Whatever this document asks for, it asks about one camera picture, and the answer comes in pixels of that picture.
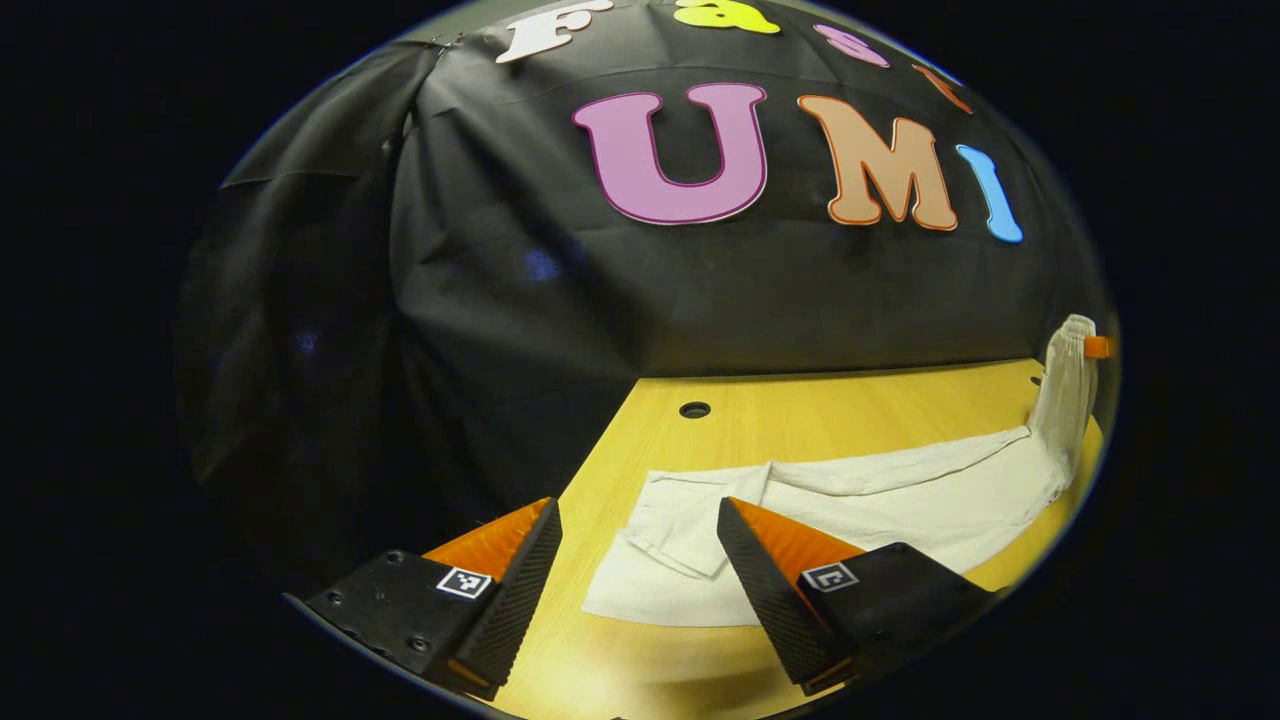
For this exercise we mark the white jeans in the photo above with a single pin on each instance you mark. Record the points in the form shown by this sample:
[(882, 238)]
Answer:
[(900, 500)]

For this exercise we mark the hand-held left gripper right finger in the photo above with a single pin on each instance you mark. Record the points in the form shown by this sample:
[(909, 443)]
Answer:
[(770, 590)]

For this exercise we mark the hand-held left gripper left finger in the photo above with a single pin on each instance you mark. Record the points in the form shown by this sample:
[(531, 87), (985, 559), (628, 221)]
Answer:
[(515, 590)]

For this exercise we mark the black backdrop cloth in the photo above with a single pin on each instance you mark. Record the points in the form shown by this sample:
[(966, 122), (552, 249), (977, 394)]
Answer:
[(500, 300)]

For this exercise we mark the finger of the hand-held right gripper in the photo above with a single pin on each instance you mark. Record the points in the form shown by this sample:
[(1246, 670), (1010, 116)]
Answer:
[(1097, 348)]

